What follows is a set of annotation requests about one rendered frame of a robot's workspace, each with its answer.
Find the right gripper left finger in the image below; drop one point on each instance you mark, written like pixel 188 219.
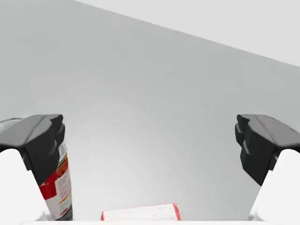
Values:
pixel 37 140

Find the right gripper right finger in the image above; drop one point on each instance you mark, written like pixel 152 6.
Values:
pixel 260 145

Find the red and white carton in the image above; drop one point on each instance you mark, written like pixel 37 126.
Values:
pixel 140 212

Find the red and white can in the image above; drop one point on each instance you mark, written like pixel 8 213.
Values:
pixel 63 187

